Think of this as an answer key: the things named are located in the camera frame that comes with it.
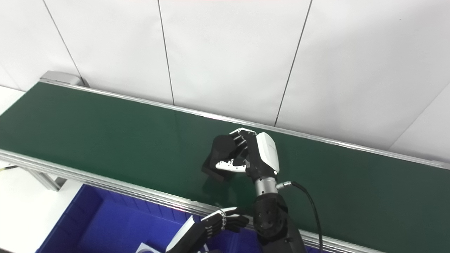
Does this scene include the black cylinder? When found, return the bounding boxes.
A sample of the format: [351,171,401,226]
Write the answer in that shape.
[201,134,246,182]

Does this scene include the white square ring part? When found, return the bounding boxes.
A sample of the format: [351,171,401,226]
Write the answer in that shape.
[135,242,166,253]

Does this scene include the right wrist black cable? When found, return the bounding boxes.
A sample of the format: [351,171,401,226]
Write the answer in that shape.
[276,181,324,253]

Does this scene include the blue bin with white parts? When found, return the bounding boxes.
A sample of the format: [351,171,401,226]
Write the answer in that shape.
[35,184,261,253]

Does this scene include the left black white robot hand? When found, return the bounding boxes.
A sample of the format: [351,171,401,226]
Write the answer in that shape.
[165,207,250,253]

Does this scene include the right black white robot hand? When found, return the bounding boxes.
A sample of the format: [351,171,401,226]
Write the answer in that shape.
[215,128,280,181]

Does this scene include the green conveyor belt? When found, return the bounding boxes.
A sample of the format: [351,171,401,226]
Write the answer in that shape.
[0,83,450,253]
[0,70,450,253]

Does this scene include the aluminium conveyor leg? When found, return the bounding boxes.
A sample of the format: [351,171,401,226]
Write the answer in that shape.
[25,168,67,192]

